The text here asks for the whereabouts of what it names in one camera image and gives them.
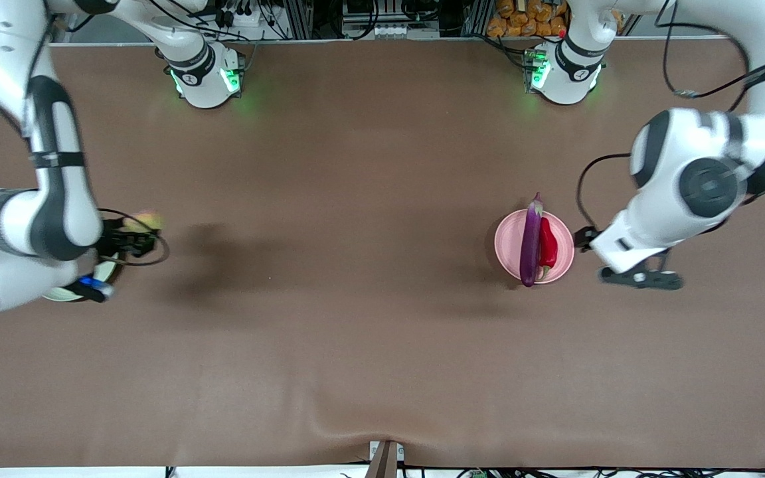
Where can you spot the green pink round fruit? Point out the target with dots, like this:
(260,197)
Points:
(147,221)

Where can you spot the pink round plate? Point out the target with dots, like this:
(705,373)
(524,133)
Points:
(509,242)

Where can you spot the white power strip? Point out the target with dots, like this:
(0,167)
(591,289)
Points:
(250,18)

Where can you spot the metal table edge bracket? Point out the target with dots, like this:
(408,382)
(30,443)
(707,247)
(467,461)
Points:
(386,461)

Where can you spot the bag of orange fruits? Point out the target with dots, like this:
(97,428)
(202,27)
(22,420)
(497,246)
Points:
(522,20)

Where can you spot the pale green round plate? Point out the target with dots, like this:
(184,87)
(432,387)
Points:
(107,269)

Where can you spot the aluminium frame post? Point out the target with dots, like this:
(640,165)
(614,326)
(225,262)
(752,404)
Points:
(297,18)

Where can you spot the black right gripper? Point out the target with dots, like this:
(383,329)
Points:
(119,240)

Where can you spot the long purple eggplant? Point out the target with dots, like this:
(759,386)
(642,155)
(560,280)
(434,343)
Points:
(530,242)

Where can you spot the white connector block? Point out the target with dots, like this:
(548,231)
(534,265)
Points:
(402,31)

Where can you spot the red chili pepper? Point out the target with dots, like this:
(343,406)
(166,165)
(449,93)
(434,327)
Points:
(548,249)

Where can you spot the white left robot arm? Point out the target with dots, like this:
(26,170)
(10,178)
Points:
(688,172)

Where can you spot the brown table mat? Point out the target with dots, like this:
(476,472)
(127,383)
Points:
(289,372)

